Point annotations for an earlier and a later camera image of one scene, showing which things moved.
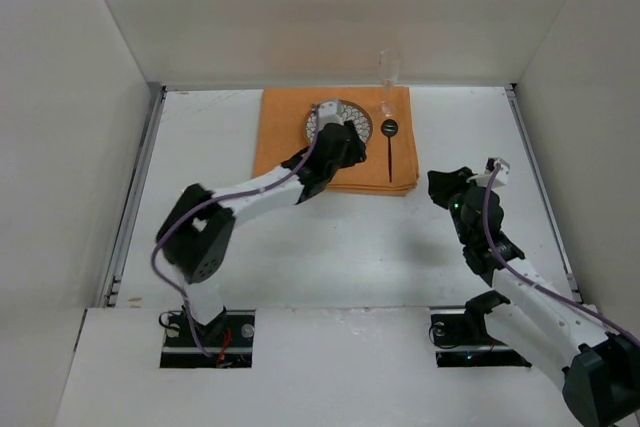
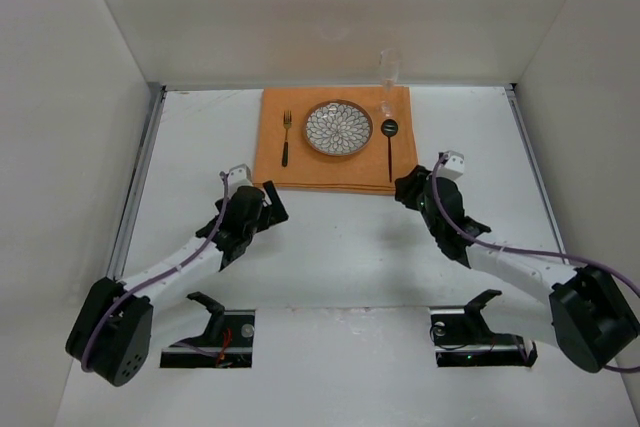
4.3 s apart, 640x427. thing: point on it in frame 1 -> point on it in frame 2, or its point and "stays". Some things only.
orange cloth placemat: [281, 133] stays
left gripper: [345, 142] -> [270, 206]
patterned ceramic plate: [350, 111] stays
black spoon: [389, 128] stays
